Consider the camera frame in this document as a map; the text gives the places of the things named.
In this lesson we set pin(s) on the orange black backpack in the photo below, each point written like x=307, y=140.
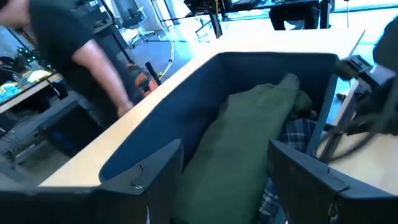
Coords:
x=143, y=84

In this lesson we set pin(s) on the white office chair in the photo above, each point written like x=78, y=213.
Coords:
x=140, y=18

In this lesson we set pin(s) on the dark green button shirt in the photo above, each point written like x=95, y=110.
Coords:
x=236, y=149

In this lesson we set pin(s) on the light wooden desk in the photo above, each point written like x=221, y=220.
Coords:
x=248, y=40

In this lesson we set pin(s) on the cluttered wooden workbench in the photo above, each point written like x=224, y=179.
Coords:
x=31, y=90

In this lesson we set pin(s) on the person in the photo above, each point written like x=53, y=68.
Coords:
x=292, y=15
x=56, y=37

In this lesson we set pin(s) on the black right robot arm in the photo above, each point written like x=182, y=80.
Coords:
x=388, y=40

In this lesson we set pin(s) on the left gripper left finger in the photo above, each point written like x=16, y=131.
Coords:
x=77, y=208

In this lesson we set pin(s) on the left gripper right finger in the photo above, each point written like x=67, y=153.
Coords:
x=311, y=199

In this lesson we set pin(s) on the blue plaid shirt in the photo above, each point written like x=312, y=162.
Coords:
x=295, y=133

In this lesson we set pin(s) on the navy white striped bin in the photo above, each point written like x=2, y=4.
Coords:
x=174, y=118

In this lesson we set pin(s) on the black office desk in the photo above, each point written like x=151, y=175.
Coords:
x=217, y=25

